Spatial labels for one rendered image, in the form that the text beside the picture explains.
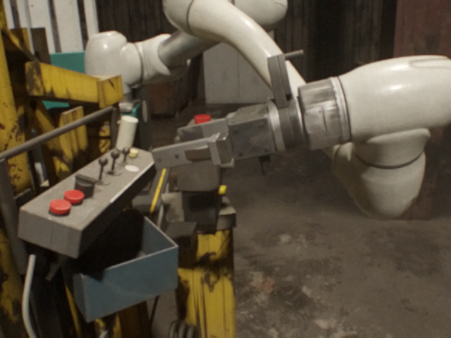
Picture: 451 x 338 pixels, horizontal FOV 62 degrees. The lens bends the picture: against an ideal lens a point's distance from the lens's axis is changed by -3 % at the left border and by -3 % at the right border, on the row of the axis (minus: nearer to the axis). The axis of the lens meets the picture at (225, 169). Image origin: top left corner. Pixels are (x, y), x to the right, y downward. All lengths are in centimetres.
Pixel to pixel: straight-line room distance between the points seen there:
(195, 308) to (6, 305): 61
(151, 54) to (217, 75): 435
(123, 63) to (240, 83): 438
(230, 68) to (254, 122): 525
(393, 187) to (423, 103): 14
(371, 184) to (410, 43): 161
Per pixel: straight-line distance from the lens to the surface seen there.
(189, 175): 86
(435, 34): 220
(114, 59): 143
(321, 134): 50
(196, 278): 104
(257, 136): 48
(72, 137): 71
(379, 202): 63
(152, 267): 68
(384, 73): 51
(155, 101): 480
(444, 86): 52
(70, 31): 171
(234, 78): 573
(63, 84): 70
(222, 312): 113
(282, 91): 50
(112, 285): 66
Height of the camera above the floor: 107
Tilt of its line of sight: 20 degrees down
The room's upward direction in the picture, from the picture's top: 2 degrees counter-clockwise
